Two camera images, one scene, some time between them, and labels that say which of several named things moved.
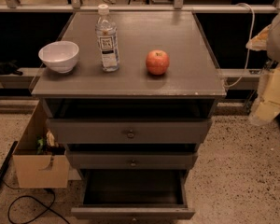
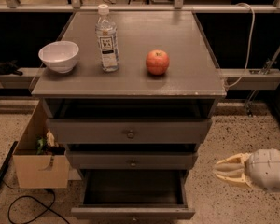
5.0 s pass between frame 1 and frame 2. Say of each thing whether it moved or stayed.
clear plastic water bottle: stayed
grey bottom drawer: stayed
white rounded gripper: moved
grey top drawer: stayed
